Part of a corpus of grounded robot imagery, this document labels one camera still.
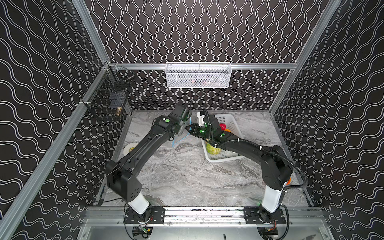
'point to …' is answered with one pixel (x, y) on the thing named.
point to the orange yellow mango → (228, 130)
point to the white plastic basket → (224, 154)
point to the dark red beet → (223, 126)
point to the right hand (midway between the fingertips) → (186, 128)
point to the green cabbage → (212, 150)
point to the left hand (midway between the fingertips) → (177, 124)
